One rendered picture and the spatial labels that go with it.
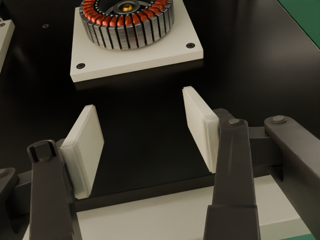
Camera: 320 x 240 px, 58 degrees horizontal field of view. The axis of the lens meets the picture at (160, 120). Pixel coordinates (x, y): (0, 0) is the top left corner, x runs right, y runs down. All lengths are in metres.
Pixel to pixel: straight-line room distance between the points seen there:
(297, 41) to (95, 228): 0.29
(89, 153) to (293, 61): 0.25
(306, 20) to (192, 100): 0.31
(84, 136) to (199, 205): 0.13
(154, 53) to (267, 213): 0.20
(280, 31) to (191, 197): 0.23
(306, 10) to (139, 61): 0.26
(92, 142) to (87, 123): 0.01
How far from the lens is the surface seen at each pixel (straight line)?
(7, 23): 0.48
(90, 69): 0.33
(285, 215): 0.26
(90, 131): 0.18
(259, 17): 0.41
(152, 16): 0.33
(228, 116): 0.16
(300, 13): 0.47
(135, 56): 0.33
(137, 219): 0.25
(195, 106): 0.16
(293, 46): 0.37
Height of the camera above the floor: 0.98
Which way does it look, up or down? 50 degrees down
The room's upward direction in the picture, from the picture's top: 10 degrees counter-clockwise
